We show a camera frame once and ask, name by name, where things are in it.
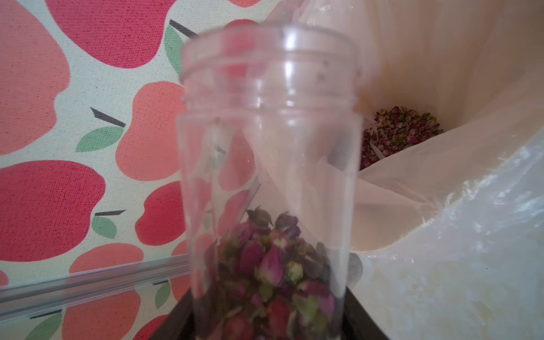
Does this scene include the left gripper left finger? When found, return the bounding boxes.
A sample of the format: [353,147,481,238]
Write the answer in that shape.
[150,290,196,340]

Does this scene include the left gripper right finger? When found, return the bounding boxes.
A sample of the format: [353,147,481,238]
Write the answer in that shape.
[342,288,389,340]

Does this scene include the clear tea jar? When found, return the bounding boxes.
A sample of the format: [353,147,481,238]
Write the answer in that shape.
[178,24,363,339]

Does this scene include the rose buds in middle jar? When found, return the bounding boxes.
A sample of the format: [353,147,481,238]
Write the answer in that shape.
[199,207,344,339]

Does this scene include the clear plastic bin liner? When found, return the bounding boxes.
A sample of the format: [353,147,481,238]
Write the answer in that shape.
[263,0,544,340]

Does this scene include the left aluminium frame post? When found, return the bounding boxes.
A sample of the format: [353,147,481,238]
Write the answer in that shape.
[1,254,189,325]

